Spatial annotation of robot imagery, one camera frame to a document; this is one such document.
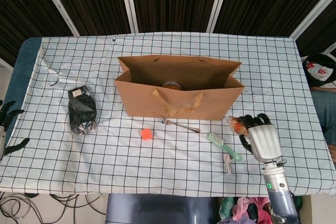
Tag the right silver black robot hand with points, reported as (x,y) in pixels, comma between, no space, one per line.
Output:
(265,142)

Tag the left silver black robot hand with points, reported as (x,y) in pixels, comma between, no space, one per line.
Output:
(2,140)

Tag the bread bun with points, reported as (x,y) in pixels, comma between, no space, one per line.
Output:
(237,127)

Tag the clear jar of rubber bands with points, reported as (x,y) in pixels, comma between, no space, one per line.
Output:
(171,85)

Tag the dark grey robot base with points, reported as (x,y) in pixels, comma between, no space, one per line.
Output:
(162,208)

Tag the brown paper shopping bag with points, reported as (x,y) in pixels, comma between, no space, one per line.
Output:
(178,103)

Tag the green brush white bristles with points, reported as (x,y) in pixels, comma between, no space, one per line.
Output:
(223,146)

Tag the blue table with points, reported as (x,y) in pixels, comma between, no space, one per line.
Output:
(23,77)

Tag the colourful clothes pile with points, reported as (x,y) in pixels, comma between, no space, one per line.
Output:
(246,211)

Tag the black snack packet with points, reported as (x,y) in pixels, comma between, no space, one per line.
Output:
(81,108)

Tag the metal fork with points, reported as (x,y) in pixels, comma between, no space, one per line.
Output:
(181,125)

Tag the person in black printed shirt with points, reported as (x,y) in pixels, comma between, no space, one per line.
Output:
(319,69)

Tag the orange cube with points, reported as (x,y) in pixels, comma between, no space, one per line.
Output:
(146,134)

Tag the white black checkered tablecloth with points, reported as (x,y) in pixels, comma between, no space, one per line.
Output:
(118,171)

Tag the white partition post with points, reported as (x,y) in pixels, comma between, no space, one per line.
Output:
(128,1)
(59,6)
(219,1)
(312,14)

